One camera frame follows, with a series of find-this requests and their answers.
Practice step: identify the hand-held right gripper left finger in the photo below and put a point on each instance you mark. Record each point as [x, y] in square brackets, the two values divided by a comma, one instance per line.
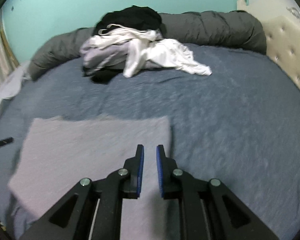
[140, 170]

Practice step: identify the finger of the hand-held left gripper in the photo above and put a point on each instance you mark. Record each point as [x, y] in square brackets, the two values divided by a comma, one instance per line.
[3, 142]

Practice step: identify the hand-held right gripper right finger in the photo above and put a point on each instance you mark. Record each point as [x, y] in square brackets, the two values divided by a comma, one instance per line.
[160, 172]

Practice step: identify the grey knit sweater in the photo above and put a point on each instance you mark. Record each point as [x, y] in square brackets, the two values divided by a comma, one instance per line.
[77, 150]

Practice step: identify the light grey quilt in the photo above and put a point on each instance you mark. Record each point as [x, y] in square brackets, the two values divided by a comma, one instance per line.
[7, 90]

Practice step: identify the white shirt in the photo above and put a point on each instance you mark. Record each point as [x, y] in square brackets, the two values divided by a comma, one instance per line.
[170, 55]

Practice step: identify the light grey jacket black trim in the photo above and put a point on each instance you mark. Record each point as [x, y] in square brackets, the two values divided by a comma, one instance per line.
[100, 57]

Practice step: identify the black garment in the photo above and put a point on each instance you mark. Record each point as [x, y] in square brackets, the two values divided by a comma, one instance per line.
[132, 17]

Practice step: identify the dark grey rolled duvet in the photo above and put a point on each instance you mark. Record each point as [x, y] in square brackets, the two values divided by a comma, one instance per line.
[210, 27]

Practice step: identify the cream tufted headboard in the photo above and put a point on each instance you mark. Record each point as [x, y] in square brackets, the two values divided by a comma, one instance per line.
[285, 45]

